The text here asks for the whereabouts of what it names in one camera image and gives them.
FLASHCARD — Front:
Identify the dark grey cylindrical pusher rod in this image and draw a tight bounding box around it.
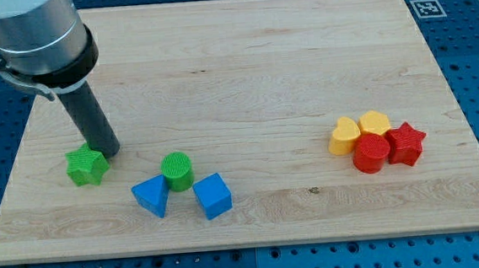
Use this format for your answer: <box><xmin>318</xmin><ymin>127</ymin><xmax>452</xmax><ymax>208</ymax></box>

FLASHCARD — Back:
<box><xmin>57</xmin><ymin>82</ymin><xmax>121</xmax><ymax>158</ymax></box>

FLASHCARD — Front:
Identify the green star block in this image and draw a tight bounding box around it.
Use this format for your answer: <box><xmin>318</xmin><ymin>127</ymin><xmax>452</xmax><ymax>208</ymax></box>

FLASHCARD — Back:
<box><xmin>65</xmin><ymin>143</ymin><xmax>110</xmax><ymax>186</ymax></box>

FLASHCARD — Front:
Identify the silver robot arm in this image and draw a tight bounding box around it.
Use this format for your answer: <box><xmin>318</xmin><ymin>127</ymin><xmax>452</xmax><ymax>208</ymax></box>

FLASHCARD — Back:
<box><xmin>0</xmin><ymin>0</ymin><xmax>121</xmax><ymax>158</ymax></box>

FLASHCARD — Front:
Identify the blue triangle block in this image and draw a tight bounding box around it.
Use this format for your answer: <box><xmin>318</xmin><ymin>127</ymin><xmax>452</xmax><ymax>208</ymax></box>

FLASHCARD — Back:
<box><xmin>131</xmin><ymin>175</ymin><xmax>169</xmax><ymax>218</ymax></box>

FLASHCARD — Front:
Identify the red star block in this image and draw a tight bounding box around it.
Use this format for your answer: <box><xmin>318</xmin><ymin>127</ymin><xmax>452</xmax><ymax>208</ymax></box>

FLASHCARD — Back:
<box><xmin>385</xmin><ymin>122</ymin><xmax>427</xmax><ymax>167</ymax></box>

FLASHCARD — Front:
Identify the green cylinder block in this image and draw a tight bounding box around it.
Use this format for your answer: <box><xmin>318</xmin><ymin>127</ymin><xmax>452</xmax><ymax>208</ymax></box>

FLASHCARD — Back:
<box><xmin>160</xmin><ymin>152</ymin><xmax>195</xmax><ymax>192</ymax></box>

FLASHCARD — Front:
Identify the blue cube block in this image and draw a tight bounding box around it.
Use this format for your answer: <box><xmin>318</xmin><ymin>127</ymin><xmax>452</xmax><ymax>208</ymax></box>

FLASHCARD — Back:
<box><xmin>192</xmin><ymin>173</ymin><xmax>233</xmax><ymax>220</ymax></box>

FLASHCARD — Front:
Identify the wooden board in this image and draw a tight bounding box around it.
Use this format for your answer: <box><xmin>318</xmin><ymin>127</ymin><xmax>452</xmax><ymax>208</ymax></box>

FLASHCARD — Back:
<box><xmin>0</xmin><ymin>0</ymin><xmax>479</xmax><ymax>265</ymax></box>

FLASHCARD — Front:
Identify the yellow heart block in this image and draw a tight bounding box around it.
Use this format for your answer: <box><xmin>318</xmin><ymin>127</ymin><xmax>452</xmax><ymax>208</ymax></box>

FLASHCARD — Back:
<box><xmin>328</xmin><ymin>116</ymin><xmax>361</xmax><ymax>156</ymax></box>

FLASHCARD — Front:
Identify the red cylinder block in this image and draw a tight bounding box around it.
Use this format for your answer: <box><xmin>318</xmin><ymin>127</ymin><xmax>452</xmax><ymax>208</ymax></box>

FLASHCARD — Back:
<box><xmin>353</xmin><ymin>133</ymin><xmax>391</xmax><ymax>174</ymax></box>

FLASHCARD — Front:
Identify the yellow hexagon block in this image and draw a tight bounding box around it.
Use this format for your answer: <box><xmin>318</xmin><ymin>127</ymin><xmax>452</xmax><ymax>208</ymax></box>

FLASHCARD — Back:
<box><xmin>358</xmin><ymin>110</ymin><xmax>392</xmax><ymax>136</ymax></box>

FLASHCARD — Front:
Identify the white fiducial marker tag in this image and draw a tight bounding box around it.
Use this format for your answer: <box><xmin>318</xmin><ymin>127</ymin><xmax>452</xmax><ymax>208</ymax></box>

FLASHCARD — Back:
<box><xmin>410</xmin><ymin>0</ymin><xmax>447</xmax><ymax>19</ymax></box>

